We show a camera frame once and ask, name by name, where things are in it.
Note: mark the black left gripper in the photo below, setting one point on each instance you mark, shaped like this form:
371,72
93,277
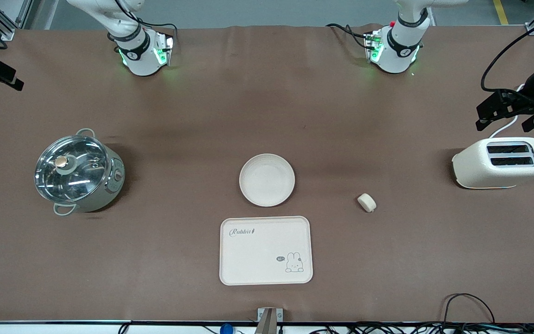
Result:
525,103

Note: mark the white steamed bun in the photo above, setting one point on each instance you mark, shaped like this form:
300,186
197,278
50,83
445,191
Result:
367,202

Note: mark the cream round plate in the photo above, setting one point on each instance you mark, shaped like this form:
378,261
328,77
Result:
267,181

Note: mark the lit left arm base board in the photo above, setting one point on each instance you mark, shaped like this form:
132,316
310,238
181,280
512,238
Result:
372,46

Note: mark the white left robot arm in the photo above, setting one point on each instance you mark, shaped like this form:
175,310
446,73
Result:
399,51

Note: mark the lit right arm base board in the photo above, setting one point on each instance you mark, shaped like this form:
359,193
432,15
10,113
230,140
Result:
164,48

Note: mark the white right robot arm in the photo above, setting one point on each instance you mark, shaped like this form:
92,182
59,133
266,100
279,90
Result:
139,55

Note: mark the cream rabbit print tray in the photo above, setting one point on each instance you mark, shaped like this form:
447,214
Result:
257,260

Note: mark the cream two-slot toaster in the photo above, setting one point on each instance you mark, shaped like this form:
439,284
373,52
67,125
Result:
480,167

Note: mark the glass pot lid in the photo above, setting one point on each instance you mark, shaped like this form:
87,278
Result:
81,181

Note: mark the steel pot with glass lid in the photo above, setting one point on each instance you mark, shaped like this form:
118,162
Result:
109,192

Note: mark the blue round cap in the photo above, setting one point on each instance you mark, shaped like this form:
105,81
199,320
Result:
226,329

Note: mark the grey metal bracket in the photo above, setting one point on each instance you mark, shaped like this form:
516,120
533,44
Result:
269,320

